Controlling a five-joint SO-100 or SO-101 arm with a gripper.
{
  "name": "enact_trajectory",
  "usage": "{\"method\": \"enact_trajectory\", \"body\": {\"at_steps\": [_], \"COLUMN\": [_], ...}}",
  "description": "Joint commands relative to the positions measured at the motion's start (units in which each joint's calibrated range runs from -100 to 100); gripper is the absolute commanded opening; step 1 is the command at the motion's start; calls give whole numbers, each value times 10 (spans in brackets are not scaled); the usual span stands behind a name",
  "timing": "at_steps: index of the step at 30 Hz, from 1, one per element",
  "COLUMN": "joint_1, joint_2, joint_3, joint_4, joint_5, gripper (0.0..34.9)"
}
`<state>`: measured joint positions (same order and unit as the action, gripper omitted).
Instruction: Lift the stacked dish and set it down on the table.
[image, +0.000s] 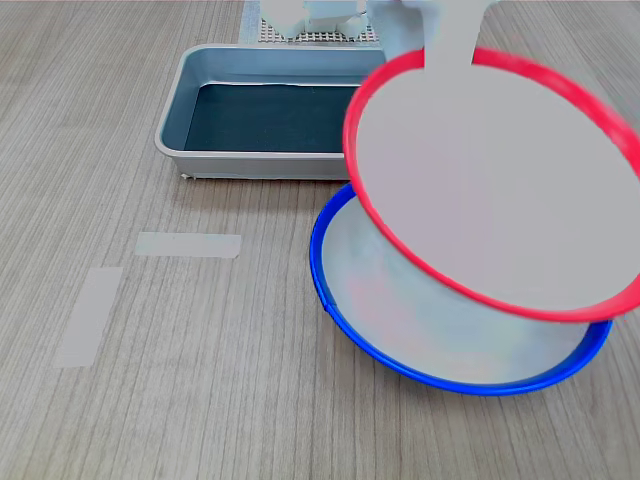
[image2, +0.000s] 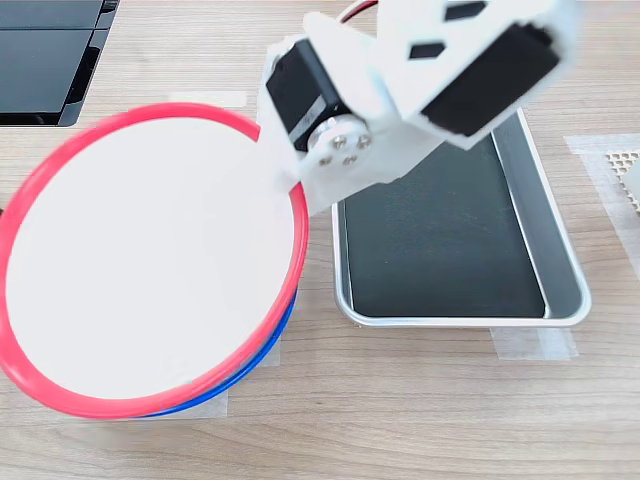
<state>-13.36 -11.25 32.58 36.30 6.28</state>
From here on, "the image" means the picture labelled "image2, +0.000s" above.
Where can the steel tray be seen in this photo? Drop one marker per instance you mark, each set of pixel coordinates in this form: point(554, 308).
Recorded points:
point(550, 225)

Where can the black mat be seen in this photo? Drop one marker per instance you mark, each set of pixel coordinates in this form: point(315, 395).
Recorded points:
point(440, 250)

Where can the red-rimmed white plate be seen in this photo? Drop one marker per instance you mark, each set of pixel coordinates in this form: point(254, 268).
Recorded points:
point(150, 250)

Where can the pale perforated base plate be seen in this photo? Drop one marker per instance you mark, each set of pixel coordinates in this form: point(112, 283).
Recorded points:
point(617, 162)

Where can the black glossy panel device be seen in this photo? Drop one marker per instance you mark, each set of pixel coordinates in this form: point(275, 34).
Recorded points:
point(40, 65)

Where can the translucent tape strip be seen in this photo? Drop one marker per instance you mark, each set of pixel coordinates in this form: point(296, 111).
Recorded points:
point(274, 352)
point(535, 345)

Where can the blue-rimmed white plate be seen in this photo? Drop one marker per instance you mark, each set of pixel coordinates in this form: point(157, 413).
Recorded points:
point(245, 374)

